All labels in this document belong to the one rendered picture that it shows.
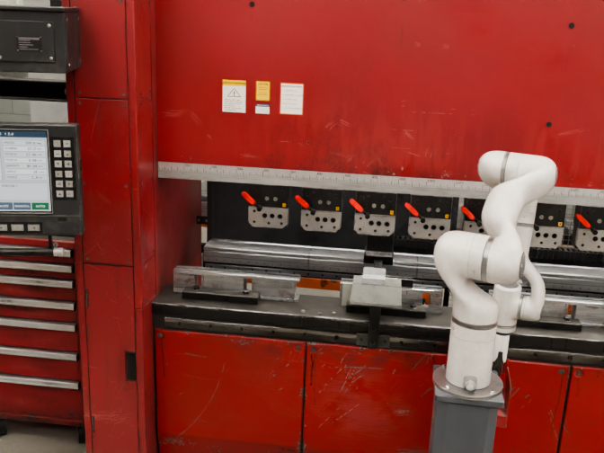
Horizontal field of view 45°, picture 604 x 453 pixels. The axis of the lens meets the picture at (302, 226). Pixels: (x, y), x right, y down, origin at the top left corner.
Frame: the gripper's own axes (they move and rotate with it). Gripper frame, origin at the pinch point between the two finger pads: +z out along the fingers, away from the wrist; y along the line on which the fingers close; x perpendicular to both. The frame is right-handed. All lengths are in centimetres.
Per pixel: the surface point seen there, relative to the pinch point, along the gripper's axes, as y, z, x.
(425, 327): -22.3, -0.4, -24.3
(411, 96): -40, -81, -37
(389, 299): -14.1, -14.3, -37.6
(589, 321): -39, -2, 35
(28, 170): 20, -63, -150
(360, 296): -15, -14, -48
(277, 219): -32, -34, -83
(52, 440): -34, 88, -190
